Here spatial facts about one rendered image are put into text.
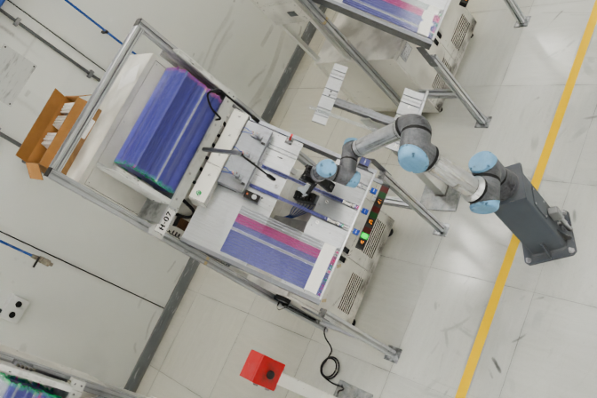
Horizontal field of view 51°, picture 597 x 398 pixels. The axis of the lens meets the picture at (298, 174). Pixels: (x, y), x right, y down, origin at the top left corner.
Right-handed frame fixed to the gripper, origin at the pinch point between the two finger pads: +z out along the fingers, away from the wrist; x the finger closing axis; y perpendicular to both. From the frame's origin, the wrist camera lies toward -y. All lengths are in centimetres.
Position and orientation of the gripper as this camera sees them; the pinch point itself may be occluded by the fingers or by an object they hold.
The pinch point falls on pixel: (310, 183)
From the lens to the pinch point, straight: 294.5
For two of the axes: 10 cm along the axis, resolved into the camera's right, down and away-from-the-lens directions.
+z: -2.5, 1.8, 9.5
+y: -8.8, -4.6, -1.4
